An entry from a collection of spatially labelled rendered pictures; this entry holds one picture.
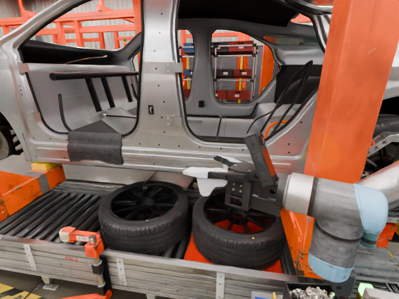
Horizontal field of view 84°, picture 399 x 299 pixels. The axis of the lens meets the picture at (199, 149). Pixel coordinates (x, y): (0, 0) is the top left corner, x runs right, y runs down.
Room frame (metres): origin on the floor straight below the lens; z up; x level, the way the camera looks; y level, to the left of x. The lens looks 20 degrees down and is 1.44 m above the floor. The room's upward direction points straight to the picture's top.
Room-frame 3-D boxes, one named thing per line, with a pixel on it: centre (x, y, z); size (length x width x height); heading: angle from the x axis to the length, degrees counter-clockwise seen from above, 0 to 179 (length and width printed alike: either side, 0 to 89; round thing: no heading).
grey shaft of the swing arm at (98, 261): (1.02, 0.61, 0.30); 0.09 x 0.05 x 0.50; 80
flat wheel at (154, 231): (1.46, 0.42, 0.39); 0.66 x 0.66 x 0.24
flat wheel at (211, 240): (1.34, -0.28, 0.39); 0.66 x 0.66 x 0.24
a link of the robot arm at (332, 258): (0.36, -0.27, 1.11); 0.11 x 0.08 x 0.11; 150
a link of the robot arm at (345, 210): (0.34, -0.26, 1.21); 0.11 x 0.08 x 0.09; 60
